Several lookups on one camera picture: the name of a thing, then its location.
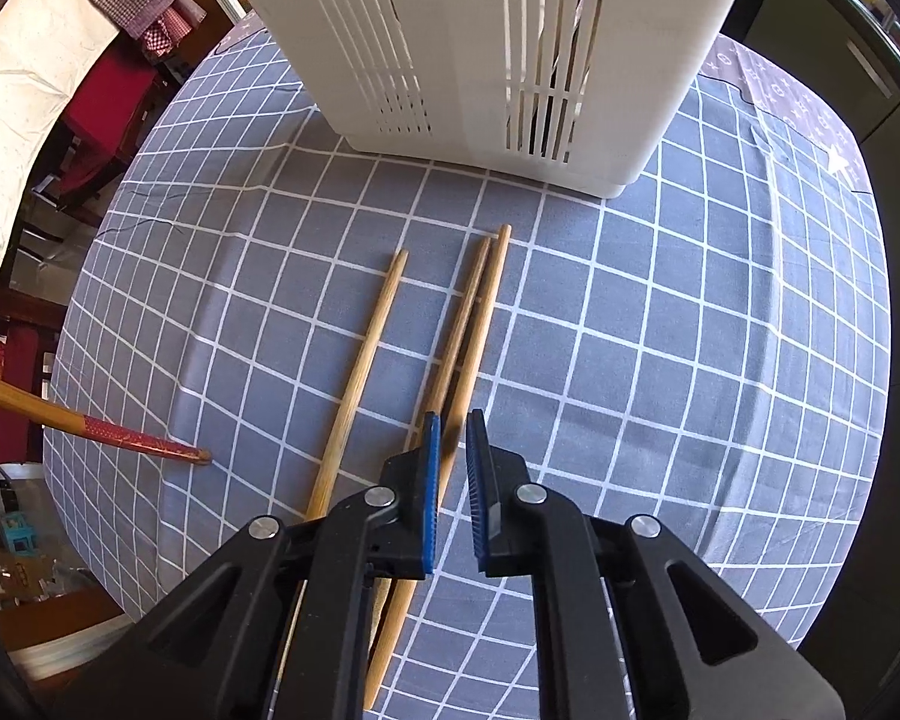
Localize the green lower kitchen cabinets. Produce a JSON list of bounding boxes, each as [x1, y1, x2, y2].
[[741, 0, 900, 170]]

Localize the red chair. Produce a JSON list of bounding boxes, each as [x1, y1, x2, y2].
[[24, 51, 160, 215]]

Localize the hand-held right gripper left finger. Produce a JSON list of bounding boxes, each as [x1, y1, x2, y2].
[[101, 411, 443, 720]]

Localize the light bamboo chopstick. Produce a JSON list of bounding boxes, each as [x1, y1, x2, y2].
[[444, 223, 512, 496], [274, 249, 410, 698], [361, 238, 493, 712]]

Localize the red wooden chopstick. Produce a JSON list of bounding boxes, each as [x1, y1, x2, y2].
[[0, 366, 212, 466]]

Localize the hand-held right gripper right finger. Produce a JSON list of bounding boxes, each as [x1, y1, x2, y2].
[[465, 409, 846, 720]]

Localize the grey patterned cloth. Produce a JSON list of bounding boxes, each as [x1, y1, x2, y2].
[[701, 31, 876, 197]]

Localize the blue checked tablecloth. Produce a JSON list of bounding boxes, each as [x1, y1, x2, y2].
[[41, 11, 891, 720]]

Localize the white hanging cloth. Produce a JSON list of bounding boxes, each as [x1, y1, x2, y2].
[[0, 0, 122, 272]]

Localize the white plastic utensil holder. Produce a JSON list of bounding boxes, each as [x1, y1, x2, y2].
[[208, 0, 763, 200]]

